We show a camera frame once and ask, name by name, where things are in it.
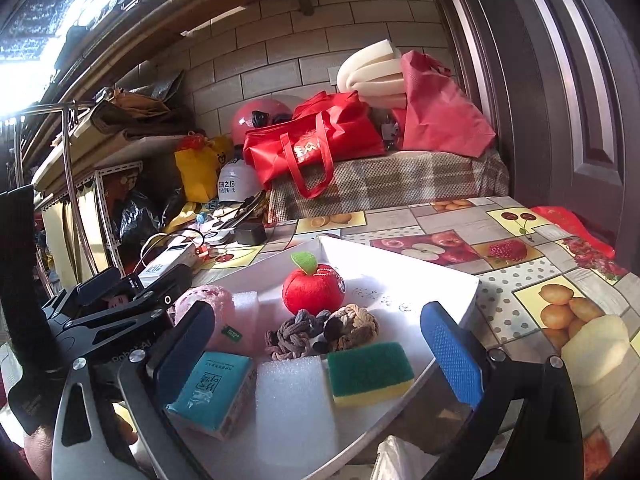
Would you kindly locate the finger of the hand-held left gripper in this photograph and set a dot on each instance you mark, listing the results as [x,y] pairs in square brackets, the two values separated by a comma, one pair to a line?
[100,284]
[162,287]

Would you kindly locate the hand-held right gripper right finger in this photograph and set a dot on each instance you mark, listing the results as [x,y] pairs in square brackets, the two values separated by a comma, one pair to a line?
[450,355]

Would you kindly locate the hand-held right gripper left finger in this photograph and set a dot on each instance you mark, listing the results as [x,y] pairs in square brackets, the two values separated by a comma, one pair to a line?
[182,355]

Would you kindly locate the pink plush toy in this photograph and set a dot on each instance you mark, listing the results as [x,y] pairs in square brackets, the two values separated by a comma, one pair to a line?
[205,305]

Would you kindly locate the teal tissue pack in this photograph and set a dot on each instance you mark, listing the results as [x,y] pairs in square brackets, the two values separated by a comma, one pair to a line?
[210,395]

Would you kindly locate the shallow white cardboard tray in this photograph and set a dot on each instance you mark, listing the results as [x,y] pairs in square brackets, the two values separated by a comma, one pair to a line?
[400,300]

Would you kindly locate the green and yellow sponge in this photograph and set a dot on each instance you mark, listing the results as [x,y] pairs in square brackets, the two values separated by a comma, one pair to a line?
[370,372]

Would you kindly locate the red plush apple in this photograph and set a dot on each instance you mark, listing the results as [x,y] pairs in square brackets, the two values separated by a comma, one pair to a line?
[312,290]

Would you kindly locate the person's left hand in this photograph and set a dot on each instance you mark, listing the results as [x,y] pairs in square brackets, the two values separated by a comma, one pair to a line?
[39,457]

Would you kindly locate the white power strip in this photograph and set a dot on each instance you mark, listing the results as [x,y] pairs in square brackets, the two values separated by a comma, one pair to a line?
[165,265]

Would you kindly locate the yellow curtain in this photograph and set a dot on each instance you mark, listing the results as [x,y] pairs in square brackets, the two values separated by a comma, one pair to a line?
[57,240]

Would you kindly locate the black plastic bag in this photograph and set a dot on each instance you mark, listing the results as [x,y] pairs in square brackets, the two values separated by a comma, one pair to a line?
[135,220]

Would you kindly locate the fruit print tablecloth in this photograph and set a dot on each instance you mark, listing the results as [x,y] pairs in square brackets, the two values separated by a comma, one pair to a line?
[500,280]

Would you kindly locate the black power adapter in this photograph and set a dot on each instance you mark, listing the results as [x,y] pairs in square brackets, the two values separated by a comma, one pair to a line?
[250,234]

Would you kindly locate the white angle iron shelf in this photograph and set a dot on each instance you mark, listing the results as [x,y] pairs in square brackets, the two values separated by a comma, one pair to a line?
[105,175]

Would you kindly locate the white sock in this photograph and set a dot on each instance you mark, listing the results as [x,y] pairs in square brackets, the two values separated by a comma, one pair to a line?
[400,457]

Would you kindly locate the yellow bag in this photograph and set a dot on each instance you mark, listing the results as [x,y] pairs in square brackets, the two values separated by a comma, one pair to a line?
[200,170]

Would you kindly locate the chrome metal rack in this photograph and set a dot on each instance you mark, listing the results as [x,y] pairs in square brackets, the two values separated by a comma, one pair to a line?
[67,160]

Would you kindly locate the white helmet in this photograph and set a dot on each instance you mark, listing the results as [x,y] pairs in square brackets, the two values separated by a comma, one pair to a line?
[237,182]

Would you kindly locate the stack of cardboard sheets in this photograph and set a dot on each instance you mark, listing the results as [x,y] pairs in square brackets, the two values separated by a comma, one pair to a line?
[100,145]

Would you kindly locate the cream plush toy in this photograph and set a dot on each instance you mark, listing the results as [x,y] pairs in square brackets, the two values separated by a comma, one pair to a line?
[595,350]

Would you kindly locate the brown folded bags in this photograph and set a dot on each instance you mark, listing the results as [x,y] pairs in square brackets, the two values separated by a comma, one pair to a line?
[135,110]

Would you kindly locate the plaid cloth covered bench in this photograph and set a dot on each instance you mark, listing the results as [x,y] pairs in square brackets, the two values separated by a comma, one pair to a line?
[390,182]

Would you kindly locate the pink helmet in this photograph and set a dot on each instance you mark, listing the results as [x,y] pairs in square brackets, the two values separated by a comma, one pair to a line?
[250,117]

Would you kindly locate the red tote bag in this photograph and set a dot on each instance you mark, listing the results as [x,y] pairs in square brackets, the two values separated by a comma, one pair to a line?
[320,135]

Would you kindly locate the red plastic bag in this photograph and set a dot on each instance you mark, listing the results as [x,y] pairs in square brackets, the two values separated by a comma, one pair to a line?
[440,110]

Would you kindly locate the bundle of bamboo poles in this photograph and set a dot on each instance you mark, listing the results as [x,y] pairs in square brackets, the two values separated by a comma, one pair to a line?
[165,15]

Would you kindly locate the brown door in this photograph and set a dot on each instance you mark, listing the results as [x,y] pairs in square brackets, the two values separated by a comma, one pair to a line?
[560,85]

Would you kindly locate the cream foam roll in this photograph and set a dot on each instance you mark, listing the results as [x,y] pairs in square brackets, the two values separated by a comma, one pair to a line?
[367,72]

